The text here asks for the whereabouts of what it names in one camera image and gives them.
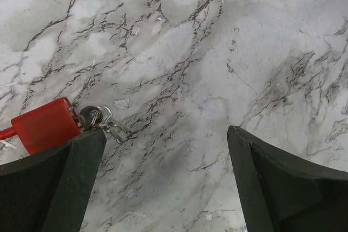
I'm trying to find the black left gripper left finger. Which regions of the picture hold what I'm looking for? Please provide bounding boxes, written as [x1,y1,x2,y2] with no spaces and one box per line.
[1,129,107,231]

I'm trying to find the silver keys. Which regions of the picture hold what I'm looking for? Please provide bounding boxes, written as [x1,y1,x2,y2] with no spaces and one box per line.
[78,105,131,144]

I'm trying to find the red padlock with cable shackle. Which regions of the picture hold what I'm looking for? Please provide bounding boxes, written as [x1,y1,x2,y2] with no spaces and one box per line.
[1,97,81,155]

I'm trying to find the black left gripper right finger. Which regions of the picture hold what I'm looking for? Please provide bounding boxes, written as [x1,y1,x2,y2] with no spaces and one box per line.
[227,126,347,231]

